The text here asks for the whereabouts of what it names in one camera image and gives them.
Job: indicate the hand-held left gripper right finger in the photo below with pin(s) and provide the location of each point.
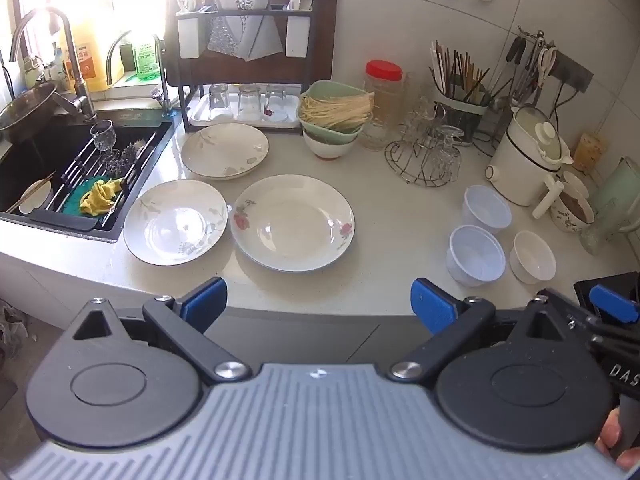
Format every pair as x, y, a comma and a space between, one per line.
430, 305

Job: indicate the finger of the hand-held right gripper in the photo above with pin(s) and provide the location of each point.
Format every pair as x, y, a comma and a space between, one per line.
612, 302

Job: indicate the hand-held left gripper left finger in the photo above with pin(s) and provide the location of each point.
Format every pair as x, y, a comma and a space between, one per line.
205, 302

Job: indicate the translucent plastic bowl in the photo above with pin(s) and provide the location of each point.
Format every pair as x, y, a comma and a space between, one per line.
487, 207
476, 255

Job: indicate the grey floral plate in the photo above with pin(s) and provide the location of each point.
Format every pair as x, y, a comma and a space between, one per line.
225, 152
172, 222

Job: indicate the white ceramic bowl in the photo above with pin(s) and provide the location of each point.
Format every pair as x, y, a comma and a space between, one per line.
532, 259

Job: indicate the pink floral plate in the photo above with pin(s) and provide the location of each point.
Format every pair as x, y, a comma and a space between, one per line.
292, 225

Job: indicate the person's right hand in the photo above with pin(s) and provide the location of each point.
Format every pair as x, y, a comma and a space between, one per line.
609, 435

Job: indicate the black induction cooker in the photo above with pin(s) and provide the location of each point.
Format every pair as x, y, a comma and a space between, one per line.
582, 287

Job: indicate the textured glass cup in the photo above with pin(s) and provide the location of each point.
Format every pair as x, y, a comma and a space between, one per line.
595, 232

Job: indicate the floral ceramic bowl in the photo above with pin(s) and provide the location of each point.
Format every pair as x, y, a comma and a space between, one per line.
572, 212

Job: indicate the green kettle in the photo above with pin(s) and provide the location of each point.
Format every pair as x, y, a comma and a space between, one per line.
620, 190

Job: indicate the small white bowl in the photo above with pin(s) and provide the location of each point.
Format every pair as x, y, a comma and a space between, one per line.
576, 182

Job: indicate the yellow cloth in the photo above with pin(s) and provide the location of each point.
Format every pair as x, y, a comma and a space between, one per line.
100, 196

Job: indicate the upturned glasses on rack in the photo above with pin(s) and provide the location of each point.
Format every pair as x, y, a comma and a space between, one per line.
445, 152

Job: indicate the roll-up drying rack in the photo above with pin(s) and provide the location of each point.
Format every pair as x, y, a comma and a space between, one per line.
135, 165

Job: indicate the white electric pot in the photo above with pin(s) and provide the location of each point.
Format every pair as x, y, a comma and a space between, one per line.
520, 170

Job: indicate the steel wool scrubber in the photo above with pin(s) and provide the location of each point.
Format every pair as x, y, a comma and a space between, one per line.
122, 157

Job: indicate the green sponge mat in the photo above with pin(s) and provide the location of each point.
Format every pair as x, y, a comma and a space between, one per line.
75, 197

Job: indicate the white bowl with brown foot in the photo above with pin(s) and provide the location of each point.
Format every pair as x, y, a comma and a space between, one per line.
330, 149

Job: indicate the white tray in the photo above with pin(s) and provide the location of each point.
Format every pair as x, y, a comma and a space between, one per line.
200, 115

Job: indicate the wine glass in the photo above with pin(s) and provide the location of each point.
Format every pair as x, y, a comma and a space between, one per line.
102, 137

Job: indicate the black dish rack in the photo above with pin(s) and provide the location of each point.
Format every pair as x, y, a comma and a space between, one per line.
186, 105

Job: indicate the small white dish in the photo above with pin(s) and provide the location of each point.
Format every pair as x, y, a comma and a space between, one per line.
35, 199

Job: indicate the clear drinking glass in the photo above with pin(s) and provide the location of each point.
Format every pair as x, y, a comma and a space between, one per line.
249, 103
218, 102
276, 103

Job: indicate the green plastic basket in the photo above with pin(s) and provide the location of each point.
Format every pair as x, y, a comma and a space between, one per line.
320, 132

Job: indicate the glass jar with red lid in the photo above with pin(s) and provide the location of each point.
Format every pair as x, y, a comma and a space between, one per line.
382, 105

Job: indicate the dried noodles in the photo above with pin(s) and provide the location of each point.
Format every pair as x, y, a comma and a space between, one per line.
335, 110

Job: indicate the black sink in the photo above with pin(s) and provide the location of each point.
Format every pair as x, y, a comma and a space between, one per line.
30, 160

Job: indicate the small steel faucet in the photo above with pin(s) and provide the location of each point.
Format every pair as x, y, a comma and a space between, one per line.
162, 72

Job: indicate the bundle of chopsticks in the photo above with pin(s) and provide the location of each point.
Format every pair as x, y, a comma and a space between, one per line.
457, 72

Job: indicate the scissors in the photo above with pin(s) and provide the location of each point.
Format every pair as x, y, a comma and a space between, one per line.
546, 62

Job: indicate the green bottle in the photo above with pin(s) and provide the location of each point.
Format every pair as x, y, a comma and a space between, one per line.
145, 60

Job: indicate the brown cutting board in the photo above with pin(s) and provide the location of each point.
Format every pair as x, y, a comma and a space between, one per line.
300, 67

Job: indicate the hanging metal utensils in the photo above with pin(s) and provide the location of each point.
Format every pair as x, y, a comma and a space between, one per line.
520, 65

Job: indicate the steel pot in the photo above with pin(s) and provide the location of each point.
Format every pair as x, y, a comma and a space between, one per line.
25, 110

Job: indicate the white utensil holder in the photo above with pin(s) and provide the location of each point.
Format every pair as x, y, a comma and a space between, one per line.
298, 34
191, 37

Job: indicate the tall steel faucet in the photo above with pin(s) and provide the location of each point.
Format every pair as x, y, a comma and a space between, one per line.
75, 70

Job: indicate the yellow oil bottle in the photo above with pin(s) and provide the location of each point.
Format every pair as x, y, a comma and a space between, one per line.
92, 60

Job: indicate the silver patterned cloth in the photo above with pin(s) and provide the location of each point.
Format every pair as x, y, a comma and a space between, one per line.
245, 15

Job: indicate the black wall socket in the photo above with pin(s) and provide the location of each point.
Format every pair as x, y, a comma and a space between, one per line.
570, 72

